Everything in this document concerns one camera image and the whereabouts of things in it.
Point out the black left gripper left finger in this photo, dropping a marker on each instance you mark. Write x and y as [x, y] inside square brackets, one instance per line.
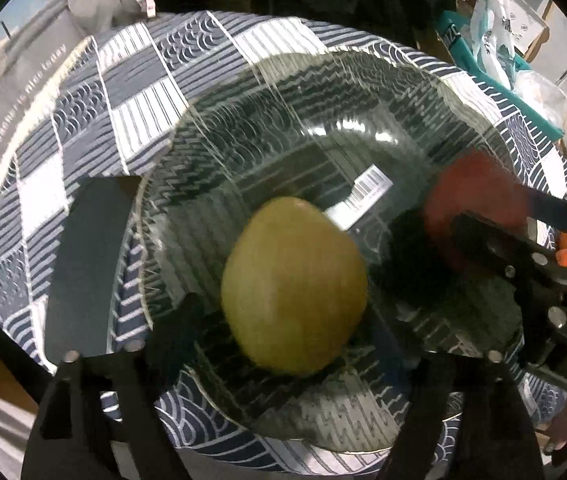
[96, 398]

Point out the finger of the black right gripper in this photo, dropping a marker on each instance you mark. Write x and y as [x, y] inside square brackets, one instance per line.
[545, 207]
[531, 269]

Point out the red apple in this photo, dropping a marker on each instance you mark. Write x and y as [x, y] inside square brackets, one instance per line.
[477, 183]

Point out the yellow-green pear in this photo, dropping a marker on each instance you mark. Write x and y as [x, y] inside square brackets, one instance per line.
[294, 288]

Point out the clear glass bowl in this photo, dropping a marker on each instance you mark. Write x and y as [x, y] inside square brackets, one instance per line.
[362, 140]

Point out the white printed plastic sack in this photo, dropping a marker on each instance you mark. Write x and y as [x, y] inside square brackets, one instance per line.
[492, 37]

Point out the teal storage box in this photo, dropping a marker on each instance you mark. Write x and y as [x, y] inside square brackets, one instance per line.
[449, 27]

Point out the grey printed tote bag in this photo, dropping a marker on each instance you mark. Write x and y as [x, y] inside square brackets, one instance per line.
[29, 58]

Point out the grey crumpled clothing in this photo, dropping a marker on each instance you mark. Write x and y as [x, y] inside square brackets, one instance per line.
[94, 16]

